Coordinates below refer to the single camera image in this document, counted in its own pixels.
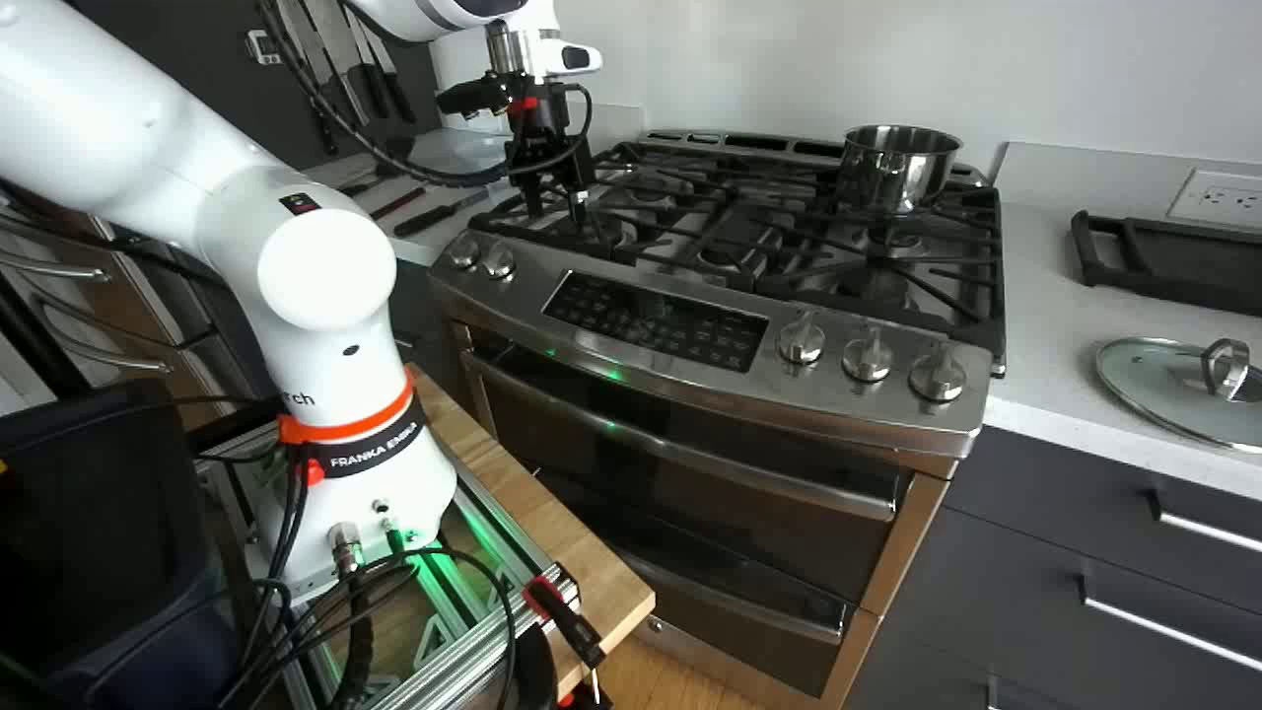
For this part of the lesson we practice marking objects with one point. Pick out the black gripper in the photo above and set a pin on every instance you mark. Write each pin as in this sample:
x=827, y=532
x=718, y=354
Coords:
x=543, y=130

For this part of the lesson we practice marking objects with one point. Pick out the silver pot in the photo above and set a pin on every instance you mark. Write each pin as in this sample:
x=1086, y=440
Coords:
x=895, y=172

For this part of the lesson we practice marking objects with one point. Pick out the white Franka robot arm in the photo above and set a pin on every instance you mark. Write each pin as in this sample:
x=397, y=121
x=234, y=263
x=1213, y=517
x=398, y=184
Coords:
x=317, y=271

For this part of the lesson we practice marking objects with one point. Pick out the silver stove knob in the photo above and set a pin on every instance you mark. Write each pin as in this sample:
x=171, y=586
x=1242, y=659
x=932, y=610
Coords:
x=497, y=266
x=463, y=254
x=937, y=379
x=869, y=358
x=803, y=342

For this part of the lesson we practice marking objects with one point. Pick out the black stove control panel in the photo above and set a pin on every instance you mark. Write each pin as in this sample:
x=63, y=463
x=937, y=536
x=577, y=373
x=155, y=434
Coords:
x=656, y=322

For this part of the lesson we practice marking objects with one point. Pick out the black cast iron hob grate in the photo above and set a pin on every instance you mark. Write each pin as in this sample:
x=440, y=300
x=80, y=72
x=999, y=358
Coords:
x=735, y=231

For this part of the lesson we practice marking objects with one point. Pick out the stainless steel gas stove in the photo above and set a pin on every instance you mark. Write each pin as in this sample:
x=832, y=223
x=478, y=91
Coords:
x=683, y=440

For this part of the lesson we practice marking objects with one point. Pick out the glass pot lid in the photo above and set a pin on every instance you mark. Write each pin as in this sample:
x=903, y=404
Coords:
x=1163, y=389

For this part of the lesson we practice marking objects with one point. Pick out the dark thin knife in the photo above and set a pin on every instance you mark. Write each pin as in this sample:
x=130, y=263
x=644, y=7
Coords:
x=397, y=202

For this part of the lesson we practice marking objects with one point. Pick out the wooden table board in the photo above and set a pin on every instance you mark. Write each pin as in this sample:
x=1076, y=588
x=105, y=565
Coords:
x=552, y=527

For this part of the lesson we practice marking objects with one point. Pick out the black knife board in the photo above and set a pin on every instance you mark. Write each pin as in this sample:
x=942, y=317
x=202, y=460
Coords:
x=211, y=51

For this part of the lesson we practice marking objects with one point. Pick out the red and black clamp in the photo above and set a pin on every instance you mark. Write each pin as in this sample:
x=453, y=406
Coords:
x=566, y=615

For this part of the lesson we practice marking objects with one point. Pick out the black box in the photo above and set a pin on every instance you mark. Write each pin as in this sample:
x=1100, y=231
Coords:
x=92, y=555

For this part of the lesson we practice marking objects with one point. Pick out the dark grey drawer cabinet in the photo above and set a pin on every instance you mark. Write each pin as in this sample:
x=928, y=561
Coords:
x=1028, y=592

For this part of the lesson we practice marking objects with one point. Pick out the black grate tray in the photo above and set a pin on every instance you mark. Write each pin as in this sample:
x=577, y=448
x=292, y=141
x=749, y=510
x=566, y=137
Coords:
x=1186, y=263

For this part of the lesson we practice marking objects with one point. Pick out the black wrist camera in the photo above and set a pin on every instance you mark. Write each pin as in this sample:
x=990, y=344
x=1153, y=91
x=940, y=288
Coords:
x=476, y=97

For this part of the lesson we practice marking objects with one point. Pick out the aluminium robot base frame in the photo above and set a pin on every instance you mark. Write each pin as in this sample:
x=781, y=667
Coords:
x=445, y=644

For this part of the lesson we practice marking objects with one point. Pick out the white wall outlet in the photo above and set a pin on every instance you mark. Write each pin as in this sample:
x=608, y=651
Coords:
x=1217, y=198

